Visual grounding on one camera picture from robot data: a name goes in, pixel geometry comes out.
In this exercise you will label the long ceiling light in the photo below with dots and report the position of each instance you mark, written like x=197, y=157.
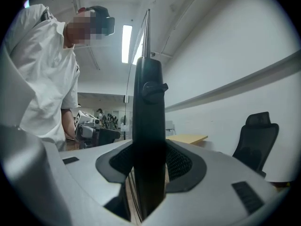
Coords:
x=127, y=43
x=138, y=52

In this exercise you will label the light wooden table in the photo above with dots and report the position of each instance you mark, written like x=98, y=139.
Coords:
x=188, y=138

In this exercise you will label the person's white shirt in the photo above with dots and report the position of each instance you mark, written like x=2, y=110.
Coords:
x=42, y=67

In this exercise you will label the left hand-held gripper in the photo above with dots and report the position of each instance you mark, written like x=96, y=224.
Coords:
x=81, y=120

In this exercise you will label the black office chair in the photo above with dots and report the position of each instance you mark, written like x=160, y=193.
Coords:
x=254, y=138

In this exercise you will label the person's left forearm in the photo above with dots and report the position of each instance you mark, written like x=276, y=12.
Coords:
x=68, y=123

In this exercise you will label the person's head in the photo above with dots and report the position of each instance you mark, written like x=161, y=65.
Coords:
x=80, y=29

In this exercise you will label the white standing fan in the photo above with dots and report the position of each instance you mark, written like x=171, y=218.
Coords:
x=122, y=121

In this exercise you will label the black head-mounted camera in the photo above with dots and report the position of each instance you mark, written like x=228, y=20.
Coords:
x=105, y=22

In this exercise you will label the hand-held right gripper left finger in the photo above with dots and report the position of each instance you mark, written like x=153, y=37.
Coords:
x=84, y=173

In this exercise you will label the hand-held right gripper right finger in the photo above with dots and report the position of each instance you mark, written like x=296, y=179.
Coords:
x=223, y=173

